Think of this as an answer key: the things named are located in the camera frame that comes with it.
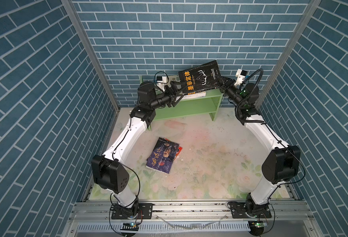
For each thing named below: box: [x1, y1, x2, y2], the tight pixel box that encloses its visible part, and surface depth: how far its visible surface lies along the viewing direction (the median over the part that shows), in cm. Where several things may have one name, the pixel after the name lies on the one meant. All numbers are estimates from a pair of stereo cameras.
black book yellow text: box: [178, 60, 222, 95], surface depth 75 cm
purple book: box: [145, 137, 180, 174], surface depth 93 cm
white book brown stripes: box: [181, 90, 207, 100], surface depth 90 cm
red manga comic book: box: [163, 137, 183, 161], surface depth 97 cm
